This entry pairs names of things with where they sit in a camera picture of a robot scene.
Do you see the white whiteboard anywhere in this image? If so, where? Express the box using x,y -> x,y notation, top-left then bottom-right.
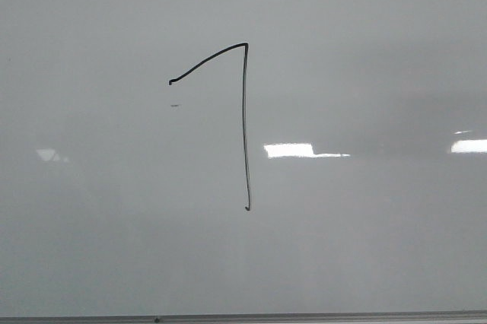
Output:
1,0 -> 486,323

